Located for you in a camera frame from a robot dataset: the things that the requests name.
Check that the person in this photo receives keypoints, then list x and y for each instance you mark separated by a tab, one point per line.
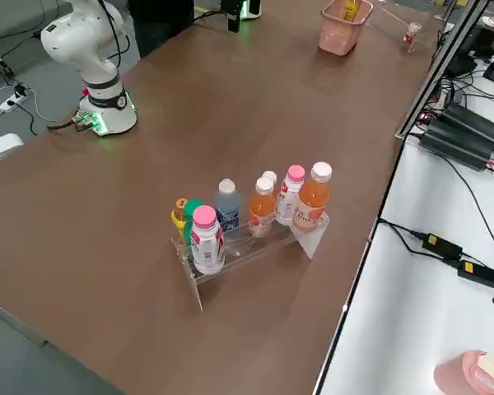
160	24

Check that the clear acrylic stepped shelf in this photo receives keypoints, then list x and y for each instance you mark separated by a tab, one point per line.
411	48

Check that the large orange drink bottle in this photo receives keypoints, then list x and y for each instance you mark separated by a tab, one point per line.
313	197

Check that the green bottle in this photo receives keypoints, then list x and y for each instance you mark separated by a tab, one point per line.
192	210

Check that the small red white bottle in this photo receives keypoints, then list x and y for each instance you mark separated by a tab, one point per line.
411	35

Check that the clear acrylic drinks tray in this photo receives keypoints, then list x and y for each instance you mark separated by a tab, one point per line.
310	243

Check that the white power strip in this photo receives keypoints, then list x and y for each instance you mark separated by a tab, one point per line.
12	103

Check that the black power adapter yellow label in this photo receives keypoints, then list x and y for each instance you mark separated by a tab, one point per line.
442	245
477	273

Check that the pink plastic basket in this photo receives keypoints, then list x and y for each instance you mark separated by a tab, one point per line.
337	37

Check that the black desktop device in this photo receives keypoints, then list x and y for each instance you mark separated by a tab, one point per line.
473	45

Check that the large yellow drink bottle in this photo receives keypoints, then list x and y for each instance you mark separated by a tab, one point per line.
349	11

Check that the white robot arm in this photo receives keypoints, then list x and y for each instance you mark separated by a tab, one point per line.
78	41
253	10

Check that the white box yellow red label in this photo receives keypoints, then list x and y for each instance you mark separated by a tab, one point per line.
4	150

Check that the white bottle pink cap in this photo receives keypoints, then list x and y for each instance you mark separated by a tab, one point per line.
289	197
208	247

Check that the orange drink bottle white cap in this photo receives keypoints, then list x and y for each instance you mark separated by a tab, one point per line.
260	210
270	176

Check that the black power supply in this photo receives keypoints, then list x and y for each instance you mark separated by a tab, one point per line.
477	123
457	148

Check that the pink round container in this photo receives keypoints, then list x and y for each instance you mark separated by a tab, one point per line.
461	374

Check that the aluminium frame post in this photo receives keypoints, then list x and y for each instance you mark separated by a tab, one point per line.
441	70

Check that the blue drink bottle white cap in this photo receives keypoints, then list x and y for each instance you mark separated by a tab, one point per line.
227	205

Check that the small yellow bottle orange cap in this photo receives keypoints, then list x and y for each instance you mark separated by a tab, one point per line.
178	216

